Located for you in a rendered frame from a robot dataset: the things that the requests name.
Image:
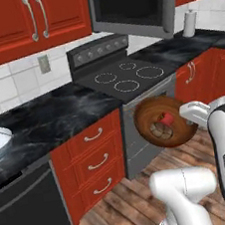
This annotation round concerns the grey wall socket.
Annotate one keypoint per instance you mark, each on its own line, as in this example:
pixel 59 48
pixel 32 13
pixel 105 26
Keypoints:
pixel 44 64

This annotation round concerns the white mixing bowl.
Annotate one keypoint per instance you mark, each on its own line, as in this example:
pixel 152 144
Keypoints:
pixel 3 144

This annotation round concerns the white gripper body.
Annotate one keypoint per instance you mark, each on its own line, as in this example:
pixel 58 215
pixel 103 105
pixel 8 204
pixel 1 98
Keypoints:
pixel 194 111

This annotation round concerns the grey oven door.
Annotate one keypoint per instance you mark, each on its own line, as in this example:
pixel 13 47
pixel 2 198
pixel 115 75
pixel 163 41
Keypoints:
pixel 134 151

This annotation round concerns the red drawer front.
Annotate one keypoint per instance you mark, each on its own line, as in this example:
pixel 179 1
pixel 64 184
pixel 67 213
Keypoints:
pixel 109 125
pixel 118 179
pixel 114 151

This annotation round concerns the brown wooden bowl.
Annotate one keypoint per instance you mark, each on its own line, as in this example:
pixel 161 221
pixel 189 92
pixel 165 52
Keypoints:
pixel 148 111

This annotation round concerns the black dishwasher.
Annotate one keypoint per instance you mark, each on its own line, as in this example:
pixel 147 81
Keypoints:
pixel 27 212

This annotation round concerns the red bell pepper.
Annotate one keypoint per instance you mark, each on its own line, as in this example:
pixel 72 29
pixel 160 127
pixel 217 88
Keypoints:
pixel 167 120

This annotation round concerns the grey microwave door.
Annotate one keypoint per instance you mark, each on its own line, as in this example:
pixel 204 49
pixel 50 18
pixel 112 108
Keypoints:
pixel 169 3

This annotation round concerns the black stove with hob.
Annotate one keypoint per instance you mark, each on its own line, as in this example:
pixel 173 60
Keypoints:
pixel 126 74

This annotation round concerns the white paper towel roll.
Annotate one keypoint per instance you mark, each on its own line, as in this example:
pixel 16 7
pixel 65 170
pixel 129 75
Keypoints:
pixel 190 24

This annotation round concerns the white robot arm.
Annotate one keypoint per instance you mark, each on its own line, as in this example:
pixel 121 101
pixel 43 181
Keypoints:
pixel 189 188

